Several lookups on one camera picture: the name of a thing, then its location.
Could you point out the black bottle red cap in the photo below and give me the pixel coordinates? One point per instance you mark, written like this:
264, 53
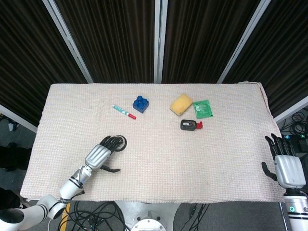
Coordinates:
190, 125

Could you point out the blue toy building block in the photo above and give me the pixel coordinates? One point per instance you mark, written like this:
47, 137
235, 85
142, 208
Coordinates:
141, 104

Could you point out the red capped marker pen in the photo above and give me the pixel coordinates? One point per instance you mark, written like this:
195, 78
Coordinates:
124, 111

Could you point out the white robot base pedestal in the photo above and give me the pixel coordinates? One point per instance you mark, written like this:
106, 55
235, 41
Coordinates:
149, 216

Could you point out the white partition frame post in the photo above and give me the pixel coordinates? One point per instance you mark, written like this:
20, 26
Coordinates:
68, 41
243, 41
159, 41

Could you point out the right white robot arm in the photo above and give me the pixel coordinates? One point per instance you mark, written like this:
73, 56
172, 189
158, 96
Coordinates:
297, 209

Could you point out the beige woven table cloth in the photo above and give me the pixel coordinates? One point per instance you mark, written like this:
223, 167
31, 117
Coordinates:
168, 156

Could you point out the yellow sponge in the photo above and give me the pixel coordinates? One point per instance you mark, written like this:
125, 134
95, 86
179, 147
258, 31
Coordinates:
181, 104

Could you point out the green foil sachet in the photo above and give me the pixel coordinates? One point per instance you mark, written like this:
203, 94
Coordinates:
203, 109

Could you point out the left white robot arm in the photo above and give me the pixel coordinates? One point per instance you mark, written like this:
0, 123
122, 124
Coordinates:
55, 199

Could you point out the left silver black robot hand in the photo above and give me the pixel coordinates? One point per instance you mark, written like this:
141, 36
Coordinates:
101, 154

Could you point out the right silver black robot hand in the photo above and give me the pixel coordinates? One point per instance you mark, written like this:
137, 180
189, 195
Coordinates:
287, 170

